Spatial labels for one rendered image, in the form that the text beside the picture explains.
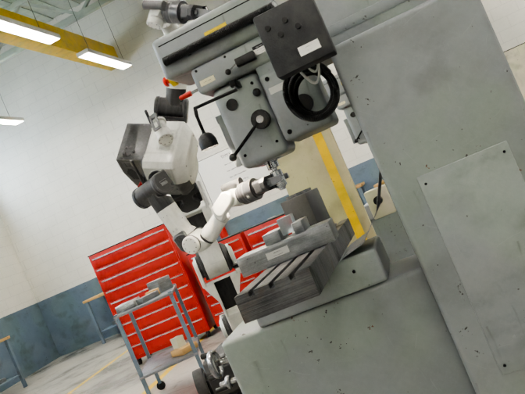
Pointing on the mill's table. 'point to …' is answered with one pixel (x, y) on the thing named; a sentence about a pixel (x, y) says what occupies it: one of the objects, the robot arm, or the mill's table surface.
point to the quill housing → (239, 116)
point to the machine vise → (289, 245)
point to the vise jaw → (273, 237)
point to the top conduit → (216, 35)
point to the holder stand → (306, 205)
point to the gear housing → (214, 67)
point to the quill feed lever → (260, 120)
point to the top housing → (226, 15)
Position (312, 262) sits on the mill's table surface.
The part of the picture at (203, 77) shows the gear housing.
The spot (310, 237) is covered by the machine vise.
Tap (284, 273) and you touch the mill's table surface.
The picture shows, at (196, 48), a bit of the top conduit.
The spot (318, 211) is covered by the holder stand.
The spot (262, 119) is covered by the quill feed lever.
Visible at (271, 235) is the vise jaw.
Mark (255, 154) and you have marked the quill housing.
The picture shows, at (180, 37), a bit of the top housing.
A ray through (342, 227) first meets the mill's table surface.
